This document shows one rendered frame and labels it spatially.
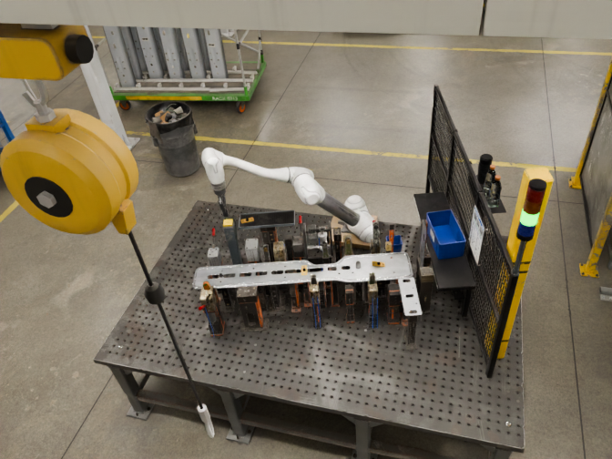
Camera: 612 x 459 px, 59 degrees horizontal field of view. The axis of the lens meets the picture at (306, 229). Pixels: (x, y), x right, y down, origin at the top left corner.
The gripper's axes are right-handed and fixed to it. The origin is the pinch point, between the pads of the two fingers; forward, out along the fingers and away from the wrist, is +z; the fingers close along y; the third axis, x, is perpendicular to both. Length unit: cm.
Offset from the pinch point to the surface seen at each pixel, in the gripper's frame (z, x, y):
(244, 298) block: 23, 13, 55
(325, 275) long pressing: 24, 63, 39
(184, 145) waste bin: 84, -83, -219
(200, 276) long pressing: 24.2, -16.9, 33.1
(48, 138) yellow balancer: -190, 38, 216
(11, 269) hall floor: 124, -238, -88
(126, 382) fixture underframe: 84, -75, 70
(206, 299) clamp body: 19, -9, 57
